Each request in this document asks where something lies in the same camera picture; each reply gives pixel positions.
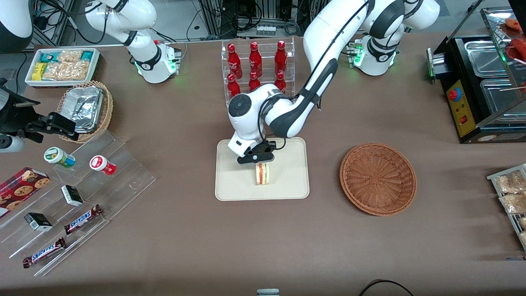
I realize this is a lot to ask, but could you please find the cream rectangular tray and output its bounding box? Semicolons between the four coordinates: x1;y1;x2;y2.
215;137;310;201

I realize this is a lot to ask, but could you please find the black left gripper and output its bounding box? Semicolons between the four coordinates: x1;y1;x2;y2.
238;141;275;167

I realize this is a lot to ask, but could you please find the tray of packaged snacks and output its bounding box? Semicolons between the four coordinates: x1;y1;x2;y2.
487;164;526;251

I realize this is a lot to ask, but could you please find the brown Snickers bar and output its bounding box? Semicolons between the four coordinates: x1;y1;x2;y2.
23;237;67;268
64;204;103;235

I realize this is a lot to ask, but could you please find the clear acrylic stepped stand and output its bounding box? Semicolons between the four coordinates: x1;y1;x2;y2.
0;129;157;277

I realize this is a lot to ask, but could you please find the oval tan wicker basket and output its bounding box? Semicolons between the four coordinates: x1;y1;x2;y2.
57;81;114;143

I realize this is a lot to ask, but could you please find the silver foil container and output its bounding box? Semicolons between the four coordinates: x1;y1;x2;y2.
62;86;104;133

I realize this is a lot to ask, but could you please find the red cookie box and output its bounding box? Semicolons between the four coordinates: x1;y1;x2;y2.
0;166;51;219

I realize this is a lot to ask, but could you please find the clear acrylic bottle rack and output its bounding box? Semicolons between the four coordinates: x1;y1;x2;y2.
221;36;295;108

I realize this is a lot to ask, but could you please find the red sausage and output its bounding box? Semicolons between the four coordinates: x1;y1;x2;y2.
509;37;526;62

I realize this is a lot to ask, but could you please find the black cable loop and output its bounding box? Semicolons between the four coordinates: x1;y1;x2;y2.
359;280;414;296

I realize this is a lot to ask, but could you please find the black hot food display case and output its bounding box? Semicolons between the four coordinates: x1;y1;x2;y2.
427;6;526;144

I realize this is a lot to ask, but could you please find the round brown wicker basket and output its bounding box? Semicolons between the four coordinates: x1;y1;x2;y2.
339;143;417;217

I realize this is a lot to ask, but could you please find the small clear cracker bag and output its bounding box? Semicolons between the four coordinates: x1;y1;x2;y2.
58;50;83;63

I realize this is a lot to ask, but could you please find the small black box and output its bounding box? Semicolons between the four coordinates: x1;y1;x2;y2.
24;212;53;231
61;185;84;207

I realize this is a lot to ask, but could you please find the large clear cracker bag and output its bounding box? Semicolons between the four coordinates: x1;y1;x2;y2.
42;60;91;81

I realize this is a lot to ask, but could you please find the triangular sandwich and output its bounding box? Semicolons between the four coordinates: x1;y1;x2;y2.
255;163;272;186

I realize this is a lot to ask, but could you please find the green lid white cup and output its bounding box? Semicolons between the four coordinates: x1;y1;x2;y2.
44;147;76;168

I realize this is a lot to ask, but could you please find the white rectangular snack bin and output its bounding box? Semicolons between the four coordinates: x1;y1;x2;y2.
25;48;101;88

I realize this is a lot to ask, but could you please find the steel food pan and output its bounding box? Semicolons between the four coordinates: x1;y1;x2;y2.
480;78;526;114
464;40;511;79

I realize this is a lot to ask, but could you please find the red lid white cup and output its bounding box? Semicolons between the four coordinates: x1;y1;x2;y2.
90;155;117;176

